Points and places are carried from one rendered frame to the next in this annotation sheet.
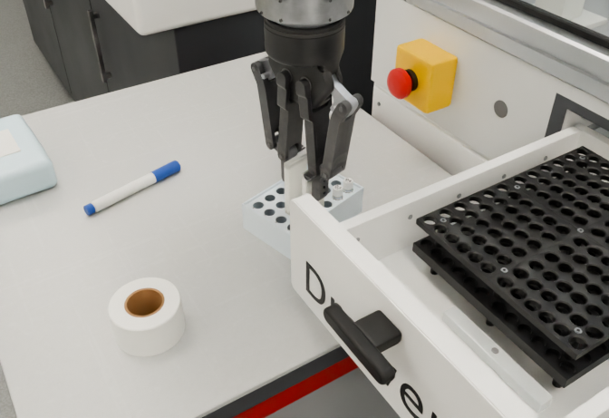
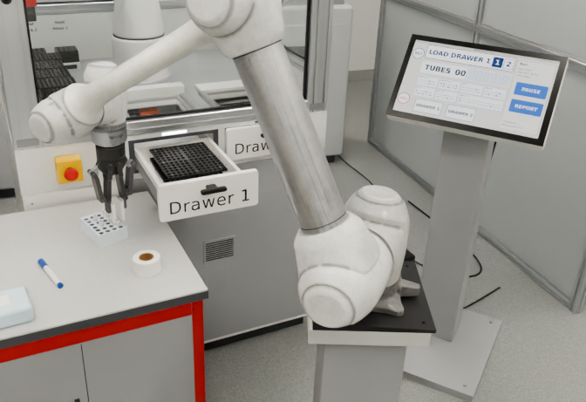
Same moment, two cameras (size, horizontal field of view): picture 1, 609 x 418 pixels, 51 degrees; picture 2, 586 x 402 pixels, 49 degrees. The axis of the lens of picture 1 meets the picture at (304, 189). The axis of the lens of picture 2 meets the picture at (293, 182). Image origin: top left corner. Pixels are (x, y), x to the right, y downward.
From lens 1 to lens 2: 157 cm
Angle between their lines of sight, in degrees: 71
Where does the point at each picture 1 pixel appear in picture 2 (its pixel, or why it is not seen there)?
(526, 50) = not seen: hidden behind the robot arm
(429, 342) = (223, 176)
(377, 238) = not seen: hidden behind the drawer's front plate
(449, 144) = (85, 190)
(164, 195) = (60, 267)
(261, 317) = (154, 247)
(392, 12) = (29, 156)
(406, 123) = (55, 200)
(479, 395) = (239, 174)
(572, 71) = (132, 131)
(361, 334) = (213, 187)
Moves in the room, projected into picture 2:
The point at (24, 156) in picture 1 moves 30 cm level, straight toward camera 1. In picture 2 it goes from (14, 293) to (146, 269)
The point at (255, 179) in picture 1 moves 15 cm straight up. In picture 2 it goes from (66, 242) to (59, 194)
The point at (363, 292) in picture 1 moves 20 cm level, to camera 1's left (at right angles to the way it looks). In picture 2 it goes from (198, 187) to (179, 221)
